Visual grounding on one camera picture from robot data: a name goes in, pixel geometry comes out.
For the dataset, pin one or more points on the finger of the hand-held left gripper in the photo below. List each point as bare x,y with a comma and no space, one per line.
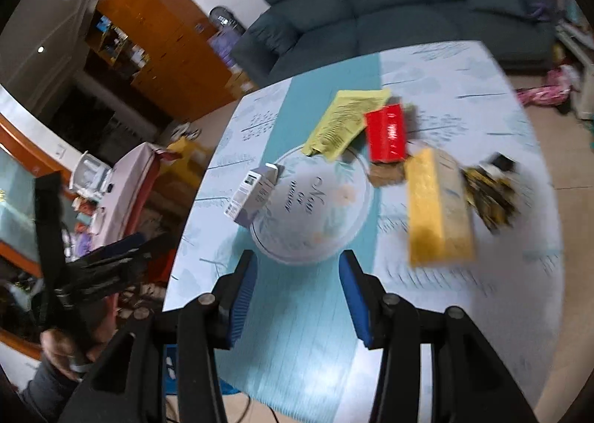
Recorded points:
127,242
130,265

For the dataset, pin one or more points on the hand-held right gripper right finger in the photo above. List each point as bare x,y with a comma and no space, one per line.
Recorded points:
351,297

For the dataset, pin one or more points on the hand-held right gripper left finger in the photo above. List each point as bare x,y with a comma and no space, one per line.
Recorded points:
241,307

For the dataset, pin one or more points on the white purple small carton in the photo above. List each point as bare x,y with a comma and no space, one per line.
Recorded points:
250,200

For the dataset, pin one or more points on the yellow tall carton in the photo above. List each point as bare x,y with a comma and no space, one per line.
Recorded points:
431,209

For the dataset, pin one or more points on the brown packet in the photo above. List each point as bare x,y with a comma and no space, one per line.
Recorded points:
387,174

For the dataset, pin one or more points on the red small carton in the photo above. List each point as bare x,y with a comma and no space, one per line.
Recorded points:
385,135

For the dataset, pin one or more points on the dark yellow wrapper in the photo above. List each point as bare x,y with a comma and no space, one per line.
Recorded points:
492,195

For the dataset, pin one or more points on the yellow paper packet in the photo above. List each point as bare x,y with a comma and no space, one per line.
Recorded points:
343,121

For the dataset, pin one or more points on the person's left forearm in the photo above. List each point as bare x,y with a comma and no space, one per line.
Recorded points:
46,393

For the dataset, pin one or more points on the person's left hand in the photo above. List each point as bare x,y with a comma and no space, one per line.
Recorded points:
65,351

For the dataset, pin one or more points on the table with blue-white cloth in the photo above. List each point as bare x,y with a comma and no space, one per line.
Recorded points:
301,335

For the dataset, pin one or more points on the white countertop appliance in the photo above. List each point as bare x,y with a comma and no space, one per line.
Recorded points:
90,172

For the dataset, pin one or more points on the pink cloth covered side table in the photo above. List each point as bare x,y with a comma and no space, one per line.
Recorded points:
130,172

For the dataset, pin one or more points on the blue plastic stool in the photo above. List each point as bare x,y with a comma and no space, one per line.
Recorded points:
169,367

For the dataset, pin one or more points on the yellow plastic chair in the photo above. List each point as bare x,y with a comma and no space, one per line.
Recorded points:
185,149

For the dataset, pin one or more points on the cardboard box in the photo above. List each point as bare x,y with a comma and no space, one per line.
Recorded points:
241,82

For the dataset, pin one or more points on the orange wooden cabinet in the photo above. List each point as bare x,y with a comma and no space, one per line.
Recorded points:
162,33

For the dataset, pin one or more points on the purple tissue pack stack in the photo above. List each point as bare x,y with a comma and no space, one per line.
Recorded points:
223,45

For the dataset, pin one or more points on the pink cloth pile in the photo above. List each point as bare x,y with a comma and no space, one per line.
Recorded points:
543,93

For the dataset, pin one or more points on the dark green sofa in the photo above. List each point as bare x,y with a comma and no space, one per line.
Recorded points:
371,10

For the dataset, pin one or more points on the white low cabinet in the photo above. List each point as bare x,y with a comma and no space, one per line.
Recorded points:
577,52

